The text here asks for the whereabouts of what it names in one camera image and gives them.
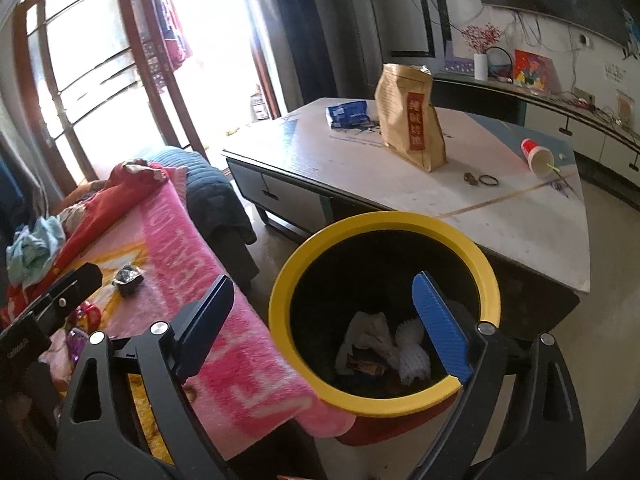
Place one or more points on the white wall notice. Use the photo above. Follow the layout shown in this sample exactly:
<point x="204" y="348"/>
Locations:
<point x="613" y="70"/>

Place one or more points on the dark blue quilted sofa cover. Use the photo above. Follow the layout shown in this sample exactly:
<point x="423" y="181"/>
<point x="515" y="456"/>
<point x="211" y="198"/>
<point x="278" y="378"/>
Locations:
<point x="215" y="210"/>

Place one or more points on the red picture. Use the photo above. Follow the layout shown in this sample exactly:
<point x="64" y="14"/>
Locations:
<point x="532" y="72"/>

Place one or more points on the red snack wrapper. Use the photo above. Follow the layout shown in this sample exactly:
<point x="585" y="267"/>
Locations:
<point x="90" y="316"/>

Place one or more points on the pink printed blanket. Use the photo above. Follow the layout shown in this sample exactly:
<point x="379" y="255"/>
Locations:
<point x="165" y="240"/>

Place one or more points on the white paint bucket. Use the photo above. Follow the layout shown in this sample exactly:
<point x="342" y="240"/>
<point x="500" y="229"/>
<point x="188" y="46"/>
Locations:
<point x="259" y="110"/>

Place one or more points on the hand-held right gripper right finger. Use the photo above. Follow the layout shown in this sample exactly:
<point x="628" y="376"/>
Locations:
<point x="440" y="330"/>

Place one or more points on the grey standing air conditioner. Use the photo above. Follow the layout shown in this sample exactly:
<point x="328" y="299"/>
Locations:
<point x="355" y="35"/>

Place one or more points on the dark blue curtain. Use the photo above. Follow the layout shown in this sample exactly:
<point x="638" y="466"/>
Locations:
<point x="300" y="35"/>
<point x="15" y="185"/>

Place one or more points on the yellow rimmed trash can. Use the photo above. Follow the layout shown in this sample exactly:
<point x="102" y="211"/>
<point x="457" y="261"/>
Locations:
<point x="380" y="222"/>

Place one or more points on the round black frame ornament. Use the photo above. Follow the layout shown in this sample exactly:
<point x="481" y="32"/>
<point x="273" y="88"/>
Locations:
<point x="500" y="78"/>

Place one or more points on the white foam fruit net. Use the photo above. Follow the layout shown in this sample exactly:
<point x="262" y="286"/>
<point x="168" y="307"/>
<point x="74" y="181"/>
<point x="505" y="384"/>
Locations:
<point x="414" y="362"/>
<point x="410" y="332"/>

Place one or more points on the purple patterned box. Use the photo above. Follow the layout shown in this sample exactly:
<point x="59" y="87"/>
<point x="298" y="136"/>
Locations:
<point x="459" y="66"/>

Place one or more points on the white wall socket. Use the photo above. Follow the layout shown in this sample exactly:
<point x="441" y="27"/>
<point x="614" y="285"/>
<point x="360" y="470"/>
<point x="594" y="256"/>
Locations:
<point x="583" y="40"/>

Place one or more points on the purple snack wrapper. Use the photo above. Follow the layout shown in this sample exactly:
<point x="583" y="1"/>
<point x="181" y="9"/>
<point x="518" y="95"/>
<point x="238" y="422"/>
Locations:
<point x="77" y="342"/>

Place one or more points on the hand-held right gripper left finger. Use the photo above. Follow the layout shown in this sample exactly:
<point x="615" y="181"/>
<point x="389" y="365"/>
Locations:
<point x="210" y="320"/>

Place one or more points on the small brown packet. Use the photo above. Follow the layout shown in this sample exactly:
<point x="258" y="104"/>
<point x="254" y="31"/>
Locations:
<point x="625" y="106"/>

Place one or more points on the brown sliding door frame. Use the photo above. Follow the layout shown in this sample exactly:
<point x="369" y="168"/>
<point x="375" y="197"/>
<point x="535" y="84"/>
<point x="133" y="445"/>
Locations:
<point x="267" y="85"/>

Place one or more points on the white television cabinet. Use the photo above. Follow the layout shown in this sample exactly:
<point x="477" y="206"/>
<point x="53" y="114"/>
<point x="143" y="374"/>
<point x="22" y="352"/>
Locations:
<point x="550" y="115"/>

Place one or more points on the small metal clip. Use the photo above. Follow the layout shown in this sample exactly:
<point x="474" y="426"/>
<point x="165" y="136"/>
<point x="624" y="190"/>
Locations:
<point x="470" y="178"/>

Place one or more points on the red paper cup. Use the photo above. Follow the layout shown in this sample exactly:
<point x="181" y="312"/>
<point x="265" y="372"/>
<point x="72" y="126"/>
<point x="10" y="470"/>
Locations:
<point x="537" y="155"/>

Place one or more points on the brown snack wrapper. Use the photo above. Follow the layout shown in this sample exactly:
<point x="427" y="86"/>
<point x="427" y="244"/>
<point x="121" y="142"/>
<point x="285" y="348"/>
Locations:
<point x="367" y="367"/>

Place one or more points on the hanging red clothes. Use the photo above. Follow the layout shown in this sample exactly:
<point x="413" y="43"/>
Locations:
<point x="170" y="35"/>

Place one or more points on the light blue clothes pile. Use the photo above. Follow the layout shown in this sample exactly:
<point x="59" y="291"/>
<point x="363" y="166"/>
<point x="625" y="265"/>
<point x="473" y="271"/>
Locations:
<point x="35" y="250"/>

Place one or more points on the red floral quilt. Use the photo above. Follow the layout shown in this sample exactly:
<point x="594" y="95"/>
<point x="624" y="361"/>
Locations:
<point x="115" y="195"/>

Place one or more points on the brown paper bag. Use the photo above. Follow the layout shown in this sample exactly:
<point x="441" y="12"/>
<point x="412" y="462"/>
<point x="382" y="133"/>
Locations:
<point x="405" y="125"/>

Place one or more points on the white coffee table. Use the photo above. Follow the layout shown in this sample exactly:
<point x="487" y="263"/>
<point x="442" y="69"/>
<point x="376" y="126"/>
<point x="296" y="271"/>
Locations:
<point x="350" y="170"/>

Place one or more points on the green straw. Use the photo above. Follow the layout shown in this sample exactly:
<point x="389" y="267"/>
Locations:
<point x="555" y="167"/>

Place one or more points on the white vase with red flowers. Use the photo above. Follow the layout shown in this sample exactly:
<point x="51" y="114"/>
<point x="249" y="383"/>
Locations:
<point x="480" y="67"/>

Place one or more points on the black wrapper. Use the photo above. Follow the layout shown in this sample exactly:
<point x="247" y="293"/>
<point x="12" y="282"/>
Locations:
<point x="127" y="279"/>

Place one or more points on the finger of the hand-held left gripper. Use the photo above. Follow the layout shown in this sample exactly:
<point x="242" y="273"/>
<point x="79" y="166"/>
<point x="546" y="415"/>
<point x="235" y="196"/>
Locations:
<point x="62" y="296"/>

